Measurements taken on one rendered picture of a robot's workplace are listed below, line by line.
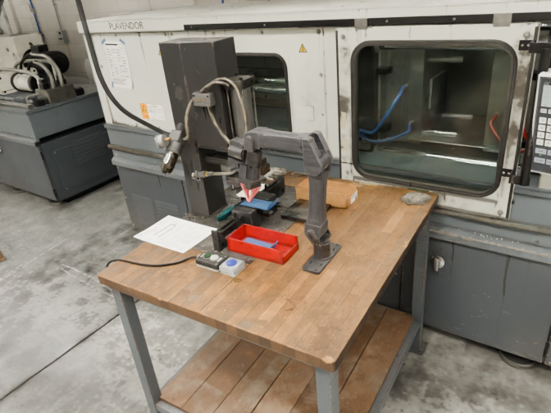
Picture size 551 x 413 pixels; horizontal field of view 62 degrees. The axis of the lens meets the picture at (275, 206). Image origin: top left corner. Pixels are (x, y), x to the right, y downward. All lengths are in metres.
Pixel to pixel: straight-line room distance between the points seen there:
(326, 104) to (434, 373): 1.45
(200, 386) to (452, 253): 1.33
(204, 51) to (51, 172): 3.24
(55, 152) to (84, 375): 2.53
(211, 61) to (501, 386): 1.98
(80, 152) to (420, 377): 3.73
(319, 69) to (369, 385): 1.48
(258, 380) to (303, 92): 1.41
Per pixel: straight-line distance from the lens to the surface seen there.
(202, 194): 2.03
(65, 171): 4.87
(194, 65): 1.82
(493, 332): 2.56
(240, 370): 2.26
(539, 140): 1.94
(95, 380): 2.78
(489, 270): 2.35
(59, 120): 4.80
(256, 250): 1.70
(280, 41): 2.41
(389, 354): 2.30
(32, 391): 2.90
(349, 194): 2.12
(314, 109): 2.38
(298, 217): 1.93
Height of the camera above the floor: 1.84
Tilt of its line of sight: 27 degrees down
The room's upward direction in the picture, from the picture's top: 6 degrees counter-clockwise
